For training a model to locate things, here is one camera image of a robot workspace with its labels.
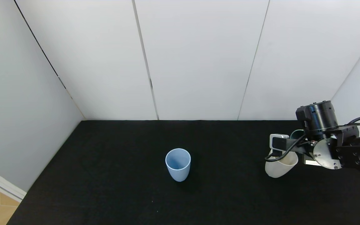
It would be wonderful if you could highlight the teal green plastic cup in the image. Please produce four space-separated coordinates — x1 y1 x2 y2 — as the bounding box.
290 129 306 142

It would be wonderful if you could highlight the light blue plastic cup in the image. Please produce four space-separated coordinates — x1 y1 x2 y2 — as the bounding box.
165 148 191 182

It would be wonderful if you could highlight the black table cloth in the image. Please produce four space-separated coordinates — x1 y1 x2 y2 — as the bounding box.
7 120 360 225

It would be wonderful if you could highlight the beige plastic cup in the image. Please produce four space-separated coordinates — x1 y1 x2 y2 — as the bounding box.
265 149 299 178

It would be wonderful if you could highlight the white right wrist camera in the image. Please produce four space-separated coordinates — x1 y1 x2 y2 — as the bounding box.
269 133 290 150

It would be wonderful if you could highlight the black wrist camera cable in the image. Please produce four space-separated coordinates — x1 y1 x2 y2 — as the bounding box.
264 135 312 162

